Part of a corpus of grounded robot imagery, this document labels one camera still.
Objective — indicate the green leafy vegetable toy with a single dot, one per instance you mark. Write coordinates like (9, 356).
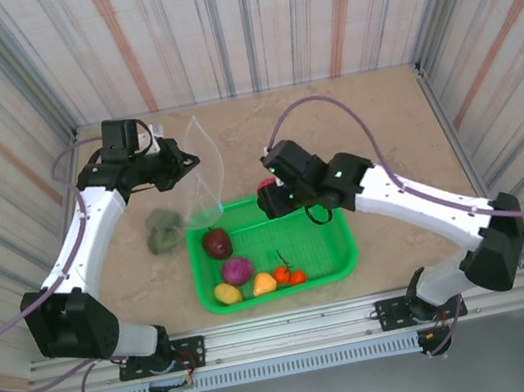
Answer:
(161, 229)

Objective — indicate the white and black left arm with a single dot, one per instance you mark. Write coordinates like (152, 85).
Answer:
(94, 225)

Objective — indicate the clear zip-top plastic bag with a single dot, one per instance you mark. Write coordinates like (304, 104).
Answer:
(210, 174)

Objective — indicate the green plastic basket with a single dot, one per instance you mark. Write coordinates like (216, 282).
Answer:
(277, 254)

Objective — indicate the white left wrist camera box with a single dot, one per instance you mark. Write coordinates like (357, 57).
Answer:
(155, 132)

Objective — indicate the dark red apple toy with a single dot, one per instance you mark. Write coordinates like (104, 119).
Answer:
(217, 244)

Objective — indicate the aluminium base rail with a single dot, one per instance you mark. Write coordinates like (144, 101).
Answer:
(290, 328)

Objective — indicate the yellow potato toy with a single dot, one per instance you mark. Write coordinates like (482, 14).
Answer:
(228, 294)

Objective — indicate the purple cabbage toy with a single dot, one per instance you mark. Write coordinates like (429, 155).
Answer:
(237, 271)

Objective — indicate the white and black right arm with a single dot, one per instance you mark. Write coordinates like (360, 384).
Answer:
(420, 198)

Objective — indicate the orange red tomato toy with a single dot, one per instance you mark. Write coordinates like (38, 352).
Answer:
(298, 278)
(282, 275)

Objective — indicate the yellow orange pepper toy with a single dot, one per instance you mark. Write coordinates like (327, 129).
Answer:
(264, 284)

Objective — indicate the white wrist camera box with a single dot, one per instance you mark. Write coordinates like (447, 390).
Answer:
(266, 150)
(155, 132)

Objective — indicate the red strawberry toy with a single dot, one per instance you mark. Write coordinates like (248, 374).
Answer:
(266, 186)

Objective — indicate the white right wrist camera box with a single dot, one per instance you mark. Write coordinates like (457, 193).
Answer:
(266, 150)

